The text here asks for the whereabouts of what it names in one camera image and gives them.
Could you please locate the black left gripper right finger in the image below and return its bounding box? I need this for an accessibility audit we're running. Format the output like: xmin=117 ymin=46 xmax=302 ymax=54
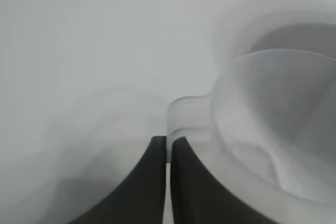
xmin=169 ymin=136 xmax=279 ymax=224

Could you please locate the translucent plastic measuring cup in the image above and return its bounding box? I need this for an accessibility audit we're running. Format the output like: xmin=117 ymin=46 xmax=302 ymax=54
xmin=166 ymin=49 xmax=336 ymax=224

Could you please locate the stainless steel mixing bowl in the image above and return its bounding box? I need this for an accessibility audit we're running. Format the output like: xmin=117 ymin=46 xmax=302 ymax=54
xmin=212 ymin=0 xmax=336 ymax=88

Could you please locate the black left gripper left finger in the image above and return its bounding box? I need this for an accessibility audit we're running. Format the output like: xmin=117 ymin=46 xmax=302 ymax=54
xmin=67 ymin=135 xmax=167 ymax=224

